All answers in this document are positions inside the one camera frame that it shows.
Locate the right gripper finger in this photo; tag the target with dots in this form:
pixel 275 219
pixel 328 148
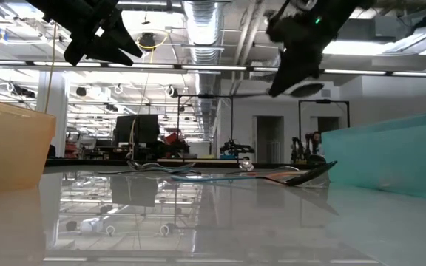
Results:
pixel 288 74
pixel 309 66

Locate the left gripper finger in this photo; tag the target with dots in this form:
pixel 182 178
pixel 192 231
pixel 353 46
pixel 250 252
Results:
pixel 105 50
pixel 122 35

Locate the black background robot arm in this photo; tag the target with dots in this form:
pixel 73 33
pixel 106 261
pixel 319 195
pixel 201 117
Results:
pixel 235 147
pixel 295 147

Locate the black round ceiling device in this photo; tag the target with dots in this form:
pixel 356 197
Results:
pixel 147 41

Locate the person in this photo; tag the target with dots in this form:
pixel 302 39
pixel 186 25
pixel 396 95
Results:
pixel 316 138

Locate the long ceiling light strip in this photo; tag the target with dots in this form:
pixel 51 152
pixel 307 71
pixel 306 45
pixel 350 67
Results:
pixel 213 67

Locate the white building column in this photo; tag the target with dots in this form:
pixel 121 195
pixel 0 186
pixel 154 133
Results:
pixel 59 111

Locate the black computer monitor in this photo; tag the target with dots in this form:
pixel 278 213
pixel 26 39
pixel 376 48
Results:
pixel 139 128

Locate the black rounded object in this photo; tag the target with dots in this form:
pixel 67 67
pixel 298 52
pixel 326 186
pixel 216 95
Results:
pixel 316 159

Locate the red background object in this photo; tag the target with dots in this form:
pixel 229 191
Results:
pixel 172 139

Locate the teal plastic bin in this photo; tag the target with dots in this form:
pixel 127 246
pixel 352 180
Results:
pixel 387 159

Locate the orange plastic bin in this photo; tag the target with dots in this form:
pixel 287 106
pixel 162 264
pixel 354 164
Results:
pixel 9 147

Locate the wall vent grille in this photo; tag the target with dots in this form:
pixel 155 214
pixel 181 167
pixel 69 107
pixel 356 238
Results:
pixel 327 94

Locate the black metal rig frame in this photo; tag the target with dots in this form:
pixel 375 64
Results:
pixel 205 96
pixel 331 101

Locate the silver ventilation duct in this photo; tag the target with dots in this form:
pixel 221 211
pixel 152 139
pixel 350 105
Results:
pixel 202 29

